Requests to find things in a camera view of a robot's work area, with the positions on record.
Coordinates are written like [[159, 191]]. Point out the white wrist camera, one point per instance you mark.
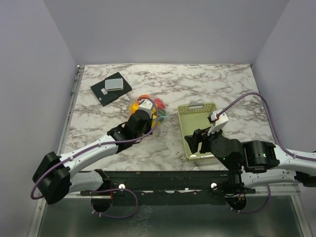
[[147, 106], [217, 121]]

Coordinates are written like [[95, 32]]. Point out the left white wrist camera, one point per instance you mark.
[[147, 106]]

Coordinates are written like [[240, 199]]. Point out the red toy apple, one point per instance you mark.
[[159, 103]]

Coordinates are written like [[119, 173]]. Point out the pale green plastic basket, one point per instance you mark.
[[191, 117]]

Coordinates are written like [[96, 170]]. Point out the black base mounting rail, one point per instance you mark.
[[170, 187]]

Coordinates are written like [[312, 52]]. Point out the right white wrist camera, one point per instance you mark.
[[217, 121]]

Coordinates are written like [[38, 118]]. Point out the black flat box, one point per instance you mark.
[[106, 97]]

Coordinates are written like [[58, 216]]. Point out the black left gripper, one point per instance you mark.
[[150, 123]]

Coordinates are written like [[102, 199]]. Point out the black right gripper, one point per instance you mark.
[[202, 135]]

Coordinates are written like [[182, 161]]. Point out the small white device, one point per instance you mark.
[[113, 84]]

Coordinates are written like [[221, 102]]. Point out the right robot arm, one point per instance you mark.
[[254, 163]]

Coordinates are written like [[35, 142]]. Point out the orange toy orange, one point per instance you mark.
[[144, 96]]

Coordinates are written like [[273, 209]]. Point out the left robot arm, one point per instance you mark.
[[53, 176]]

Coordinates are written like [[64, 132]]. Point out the green toy fruit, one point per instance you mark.
[[162, 115]]

